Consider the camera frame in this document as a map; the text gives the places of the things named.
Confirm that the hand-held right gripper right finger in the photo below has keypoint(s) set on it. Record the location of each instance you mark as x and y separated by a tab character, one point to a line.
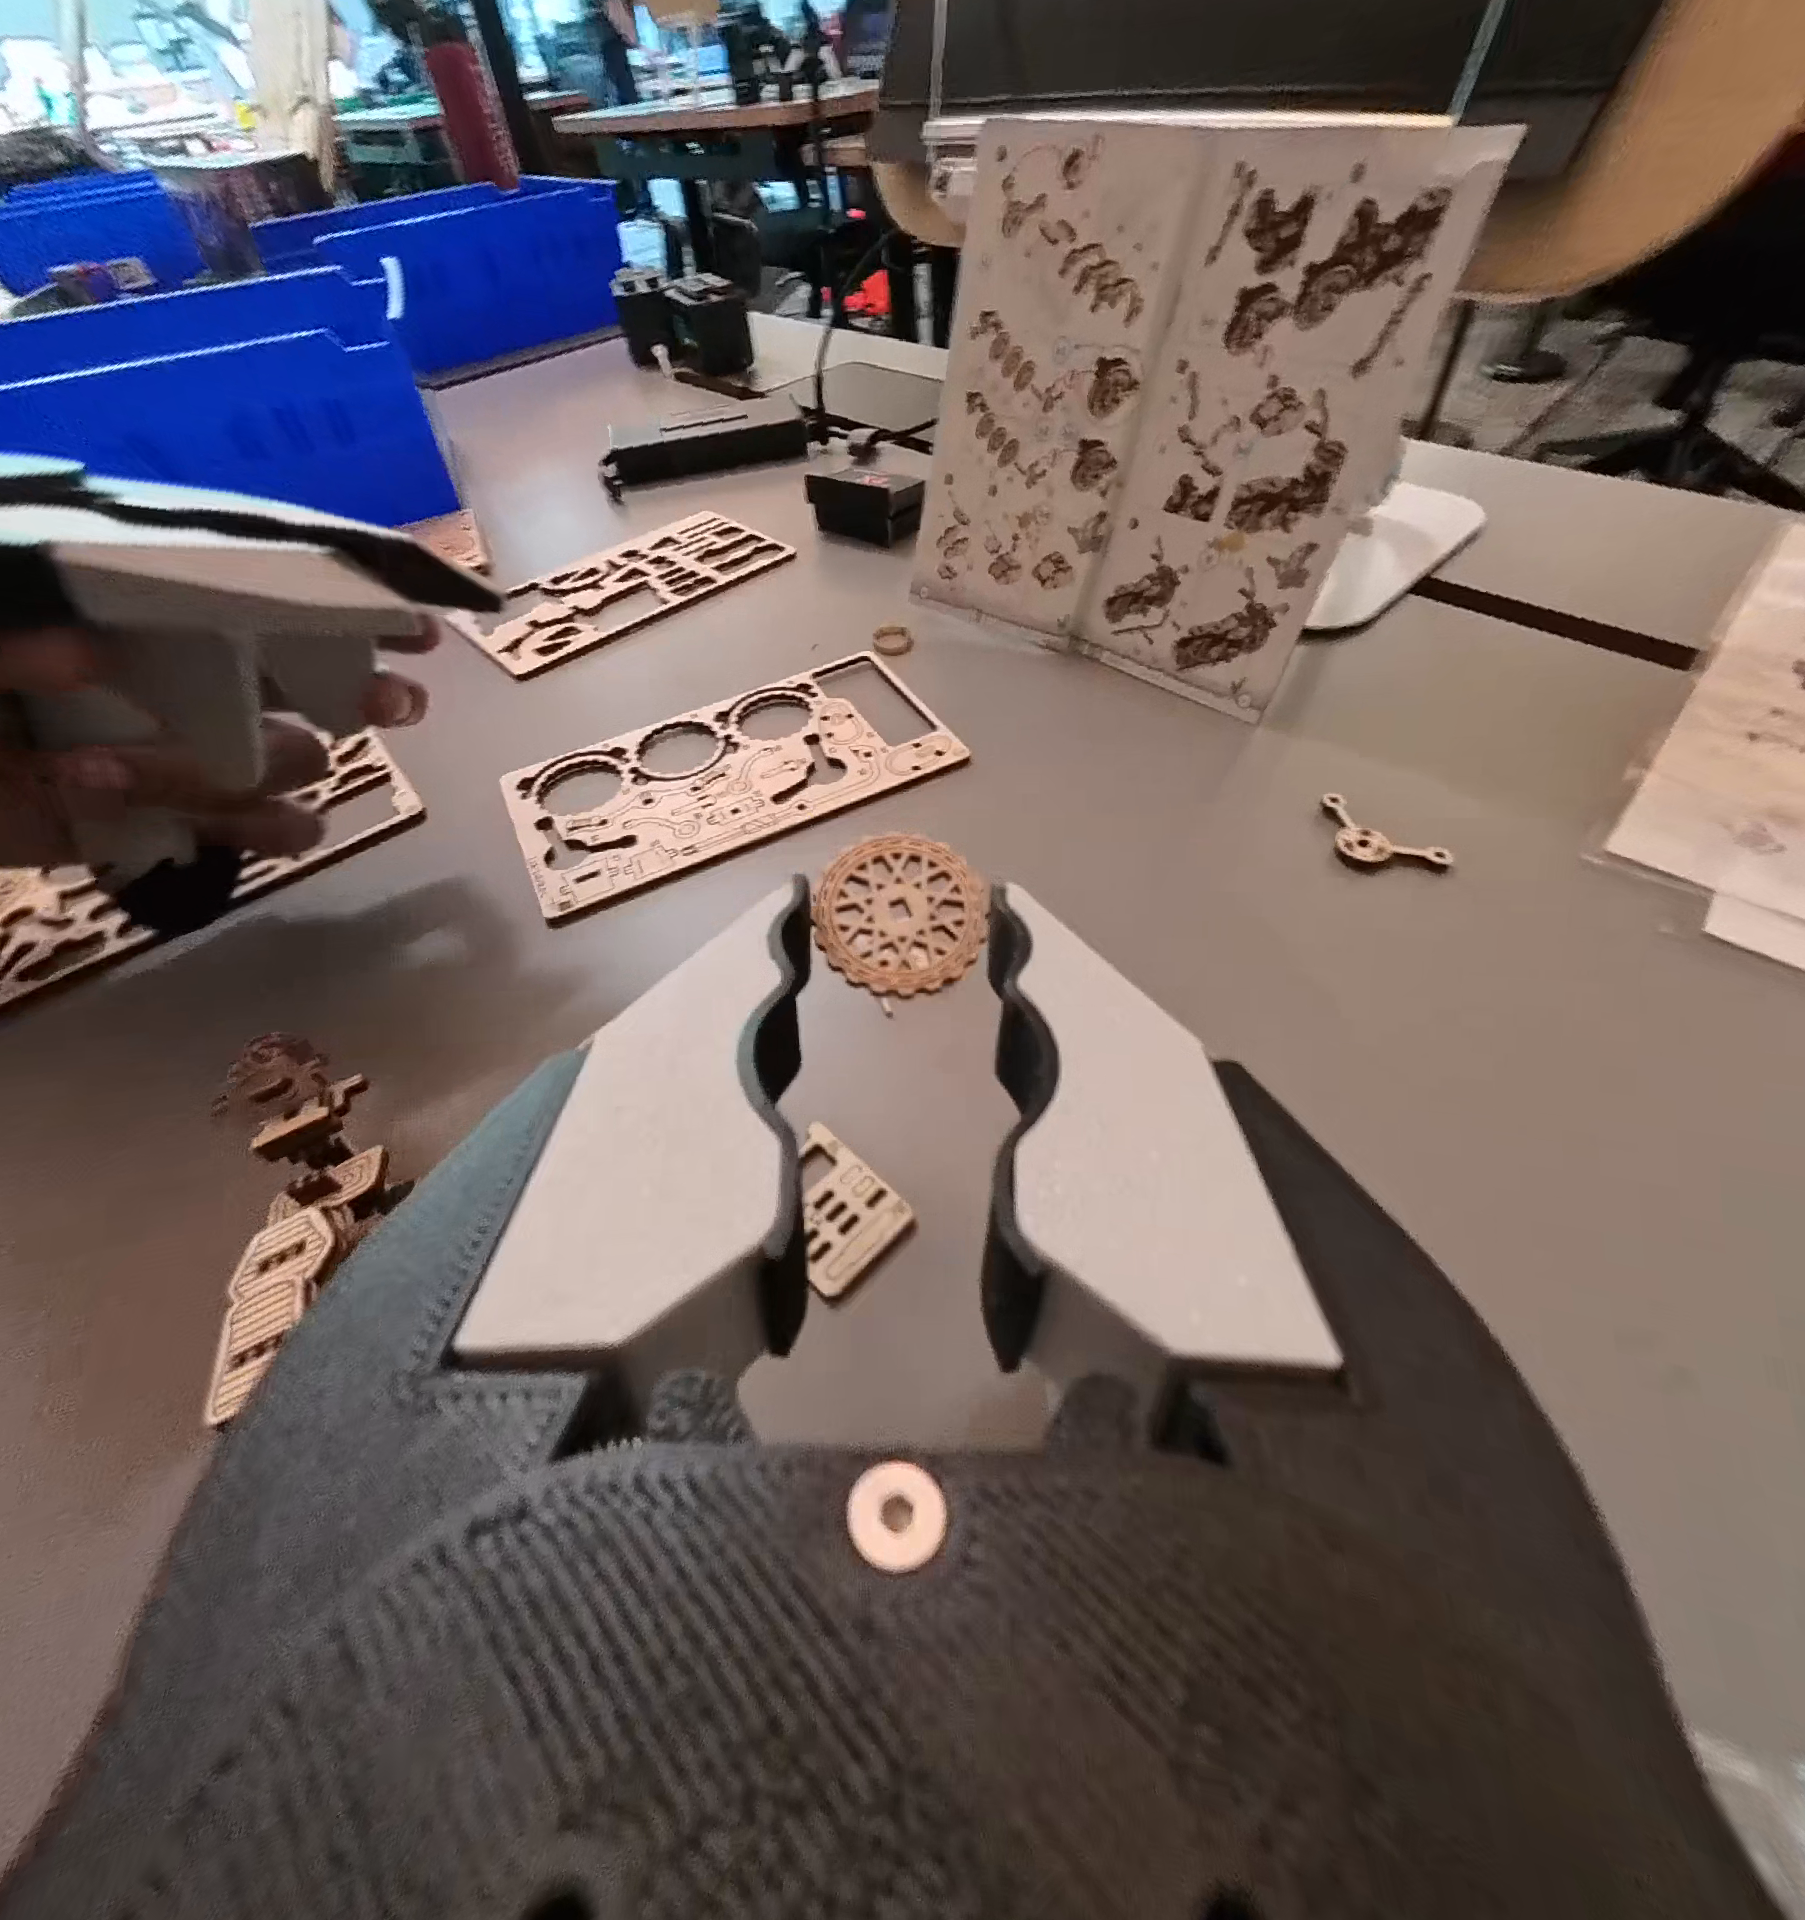
1175	1215

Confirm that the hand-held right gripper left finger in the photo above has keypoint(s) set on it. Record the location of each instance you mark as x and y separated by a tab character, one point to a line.
633	1200

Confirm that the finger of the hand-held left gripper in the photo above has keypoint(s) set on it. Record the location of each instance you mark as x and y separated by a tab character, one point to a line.
227	587
30	487

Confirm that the wooden gear sheet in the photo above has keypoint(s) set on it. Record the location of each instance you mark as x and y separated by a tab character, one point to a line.
393	817

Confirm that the wooden gear wheel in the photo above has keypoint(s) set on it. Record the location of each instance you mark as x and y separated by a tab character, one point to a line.
830	920

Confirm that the grey desk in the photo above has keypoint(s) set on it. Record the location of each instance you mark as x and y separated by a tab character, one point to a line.
1442	1125

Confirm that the blue bin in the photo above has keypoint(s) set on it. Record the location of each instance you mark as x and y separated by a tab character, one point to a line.
123	338
212	435
511	283
95	232
333	224

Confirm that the slotted wooden piece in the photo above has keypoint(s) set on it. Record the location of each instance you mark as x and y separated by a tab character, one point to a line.
843	1274

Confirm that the dark brown engraved board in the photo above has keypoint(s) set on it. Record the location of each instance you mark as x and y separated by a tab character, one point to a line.
453	544

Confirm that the wooden sheet with small cutouts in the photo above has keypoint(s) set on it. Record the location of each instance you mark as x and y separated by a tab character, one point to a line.
511	644

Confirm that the assembled wooden model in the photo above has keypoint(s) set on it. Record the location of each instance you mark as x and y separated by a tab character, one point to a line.
289	1200

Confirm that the wooden lever piece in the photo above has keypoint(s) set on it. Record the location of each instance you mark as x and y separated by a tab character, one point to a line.
1358	847

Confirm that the wooden sheet with round holes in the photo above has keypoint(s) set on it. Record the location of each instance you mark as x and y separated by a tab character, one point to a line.
843	780

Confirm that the black battery charger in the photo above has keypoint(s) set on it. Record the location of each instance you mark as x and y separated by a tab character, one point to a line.
641	322

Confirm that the long black bar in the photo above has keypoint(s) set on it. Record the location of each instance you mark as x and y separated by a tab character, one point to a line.
709	440

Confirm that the black charger with green display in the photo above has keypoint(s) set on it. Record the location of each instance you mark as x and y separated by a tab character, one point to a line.
709	329

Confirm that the black box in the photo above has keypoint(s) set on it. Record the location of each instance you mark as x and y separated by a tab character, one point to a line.
867	507

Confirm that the white stand base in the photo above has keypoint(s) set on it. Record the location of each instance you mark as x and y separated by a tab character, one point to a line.
1407	556

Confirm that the paper in clear sleeve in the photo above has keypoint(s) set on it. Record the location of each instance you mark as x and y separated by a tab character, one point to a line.
1758	718

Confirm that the printed instruction sheet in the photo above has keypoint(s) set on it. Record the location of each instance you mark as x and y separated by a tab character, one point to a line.
1190	300

